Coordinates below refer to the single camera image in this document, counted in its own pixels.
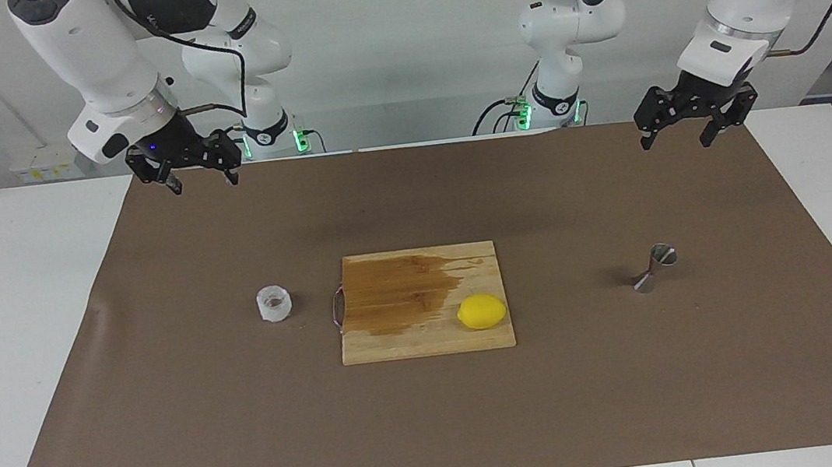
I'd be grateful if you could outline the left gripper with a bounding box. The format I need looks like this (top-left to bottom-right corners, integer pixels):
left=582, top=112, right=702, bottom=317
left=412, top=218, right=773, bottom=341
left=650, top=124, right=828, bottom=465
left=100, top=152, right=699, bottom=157
left=628, top=60, right=765, bottom=156

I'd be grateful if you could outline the silver metal jigger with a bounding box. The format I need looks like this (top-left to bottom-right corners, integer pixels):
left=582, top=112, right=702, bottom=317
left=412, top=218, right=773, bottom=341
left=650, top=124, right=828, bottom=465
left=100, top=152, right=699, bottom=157
left=627, top=241, right=683, bottom=296

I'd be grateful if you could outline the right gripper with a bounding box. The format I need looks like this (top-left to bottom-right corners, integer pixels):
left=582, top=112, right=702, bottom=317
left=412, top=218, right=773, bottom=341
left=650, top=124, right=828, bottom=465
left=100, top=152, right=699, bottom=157
left=120, top=104, right=248, bottom=202

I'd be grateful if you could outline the yellow lemon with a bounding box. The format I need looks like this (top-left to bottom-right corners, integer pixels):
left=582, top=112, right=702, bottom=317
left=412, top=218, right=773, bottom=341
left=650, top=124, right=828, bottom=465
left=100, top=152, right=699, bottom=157
left=455, top=290, right=511, bottom=334

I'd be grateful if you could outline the wooden cutting board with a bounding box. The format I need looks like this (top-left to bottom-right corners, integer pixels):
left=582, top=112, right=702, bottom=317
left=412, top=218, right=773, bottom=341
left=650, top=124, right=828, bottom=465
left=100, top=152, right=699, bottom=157
left=325, top=237, right=518, bottom=368

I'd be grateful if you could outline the small clear glass cup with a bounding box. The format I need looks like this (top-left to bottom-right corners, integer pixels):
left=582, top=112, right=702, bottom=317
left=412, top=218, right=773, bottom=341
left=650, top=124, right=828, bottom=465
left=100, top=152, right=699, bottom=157
left=255, top=282, right=296, bottom=326

